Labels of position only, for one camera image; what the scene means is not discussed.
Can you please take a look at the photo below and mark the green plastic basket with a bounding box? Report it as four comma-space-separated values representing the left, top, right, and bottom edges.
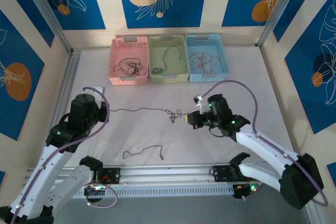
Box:
148, 35, 190, 83

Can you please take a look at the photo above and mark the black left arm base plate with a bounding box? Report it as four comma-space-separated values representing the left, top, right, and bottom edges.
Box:
97, 167, 121, 185

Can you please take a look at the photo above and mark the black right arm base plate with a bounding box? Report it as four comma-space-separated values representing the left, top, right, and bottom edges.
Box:
212, 165, 262, 183

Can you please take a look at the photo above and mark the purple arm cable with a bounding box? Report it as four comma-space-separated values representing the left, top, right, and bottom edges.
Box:
10, 86, 118, 224
202, 80, 329, 206

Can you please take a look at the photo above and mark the blue plastic basket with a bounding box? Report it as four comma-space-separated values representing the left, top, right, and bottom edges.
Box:
185, 34, 229, 83

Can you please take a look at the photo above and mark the aluminium side rail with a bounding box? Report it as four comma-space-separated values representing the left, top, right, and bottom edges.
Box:
39, 49, 82, 167

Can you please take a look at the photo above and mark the pink plastic basket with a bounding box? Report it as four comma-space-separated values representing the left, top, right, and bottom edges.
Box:
108, 36, 149, 86

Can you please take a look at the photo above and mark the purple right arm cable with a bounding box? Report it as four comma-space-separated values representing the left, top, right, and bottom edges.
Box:
202, 80, 329, 206

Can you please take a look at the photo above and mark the clear plastic rod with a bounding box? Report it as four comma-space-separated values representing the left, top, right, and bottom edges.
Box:
256, 0, 307, 48

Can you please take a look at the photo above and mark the aluminium frame post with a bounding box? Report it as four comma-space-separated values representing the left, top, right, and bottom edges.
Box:
18, 0, 74, 55

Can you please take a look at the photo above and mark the white table mat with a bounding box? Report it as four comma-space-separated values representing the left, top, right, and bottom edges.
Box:
54, 48, 299, 167

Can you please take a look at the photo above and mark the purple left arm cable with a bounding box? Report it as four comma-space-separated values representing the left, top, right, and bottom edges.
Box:
10, 86, 118, 224

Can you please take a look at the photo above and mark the aluminium mounting rail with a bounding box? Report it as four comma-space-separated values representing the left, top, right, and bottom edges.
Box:
22, 161, 308, 190

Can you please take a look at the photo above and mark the grey slotted cable duct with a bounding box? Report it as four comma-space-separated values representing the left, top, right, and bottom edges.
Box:
56, 185, 236, 200

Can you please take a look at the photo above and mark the black controller box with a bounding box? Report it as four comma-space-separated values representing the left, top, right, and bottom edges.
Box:
232, 183, 263, 201
83, 182, 109, 204

